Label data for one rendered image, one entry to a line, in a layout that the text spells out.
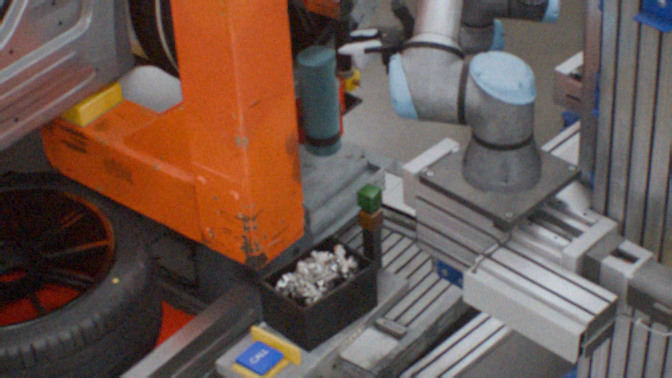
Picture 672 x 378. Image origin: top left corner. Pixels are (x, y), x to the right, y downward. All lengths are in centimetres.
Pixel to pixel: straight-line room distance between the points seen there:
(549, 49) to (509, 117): 217
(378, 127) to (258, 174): 150
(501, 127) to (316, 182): 120
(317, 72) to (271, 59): 47
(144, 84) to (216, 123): 187
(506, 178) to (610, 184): 21
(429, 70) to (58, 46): 88
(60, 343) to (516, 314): 94
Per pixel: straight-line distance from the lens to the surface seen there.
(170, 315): 305
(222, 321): 286
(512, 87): 232
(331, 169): 353
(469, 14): 285
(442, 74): 236
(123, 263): 284
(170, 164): 280
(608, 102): 240
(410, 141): 402
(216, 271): 322
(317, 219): 346
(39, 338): 270
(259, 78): 253
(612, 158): 246
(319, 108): 304
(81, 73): 292
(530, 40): 456
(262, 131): 258
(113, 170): 294
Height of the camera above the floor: 225
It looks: 36 degrees down
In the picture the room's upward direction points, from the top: 4 degrees counter-clockwise
